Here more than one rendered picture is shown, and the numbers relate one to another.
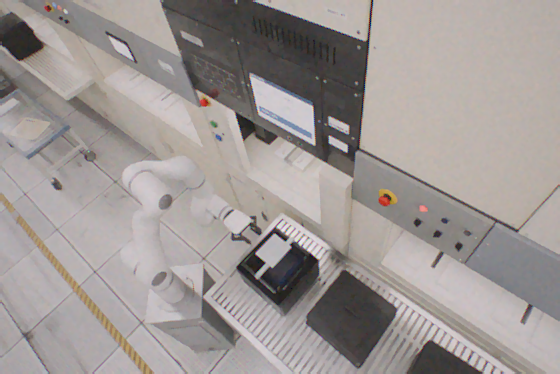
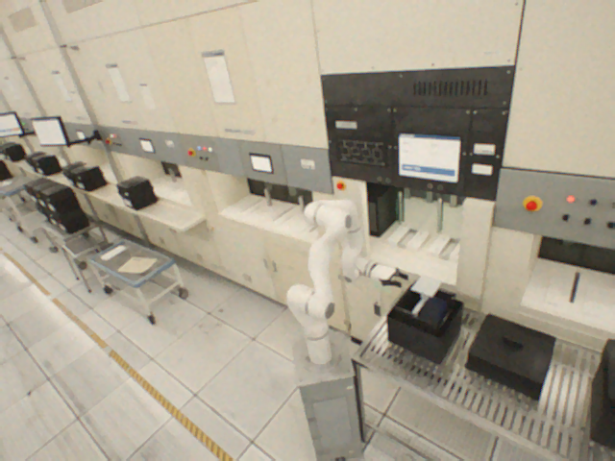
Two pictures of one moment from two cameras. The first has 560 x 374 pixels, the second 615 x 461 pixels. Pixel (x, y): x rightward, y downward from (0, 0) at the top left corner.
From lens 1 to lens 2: 93 cm
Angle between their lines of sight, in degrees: 25
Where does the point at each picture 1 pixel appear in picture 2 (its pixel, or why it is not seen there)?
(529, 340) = not seen: outside the picture
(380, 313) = (541, 342)
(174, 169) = (346, 206)
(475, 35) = (601, 30)
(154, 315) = (305, 377)
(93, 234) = (190, 360)
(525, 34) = not seen: outside the picture
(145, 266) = (321, 293)
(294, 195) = (416, 267)
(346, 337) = (517, 364)
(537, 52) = not seen: outside the picture
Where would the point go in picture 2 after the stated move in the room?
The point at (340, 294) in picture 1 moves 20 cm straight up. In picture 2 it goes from (494, 331) to (500, 299)
